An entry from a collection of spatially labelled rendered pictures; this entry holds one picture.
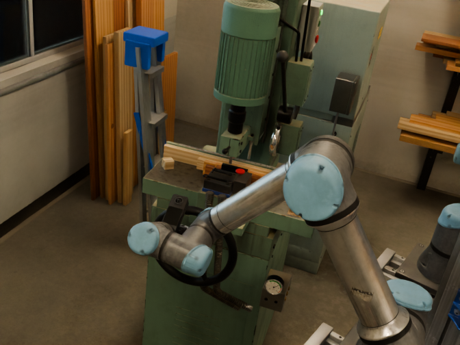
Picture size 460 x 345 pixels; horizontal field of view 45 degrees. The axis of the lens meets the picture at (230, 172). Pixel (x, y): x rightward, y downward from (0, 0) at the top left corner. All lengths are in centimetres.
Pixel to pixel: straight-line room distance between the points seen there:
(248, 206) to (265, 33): 62
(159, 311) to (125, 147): 131
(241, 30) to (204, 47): 268
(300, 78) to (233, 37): 35
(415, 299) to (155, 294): 111
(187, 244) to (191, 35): 323
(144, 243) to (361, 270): 49
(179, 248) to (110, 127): 200
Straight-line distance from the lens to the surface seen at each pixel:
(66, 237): 318
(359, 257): 114
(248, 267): 195
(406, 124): 367
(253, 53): 173
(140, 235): 130
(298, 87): 198
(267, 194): 127
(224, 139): 187
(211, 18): 432
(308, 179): 105
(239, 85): 175
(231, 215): 133
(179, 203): 149
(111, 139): 326
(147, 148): 274
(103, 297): 278
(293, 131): 201
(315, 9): 201
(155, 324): 226
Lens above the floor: 183
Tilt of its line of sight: 28 degrees down
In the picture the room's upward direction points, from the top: 8 degrees clockwise
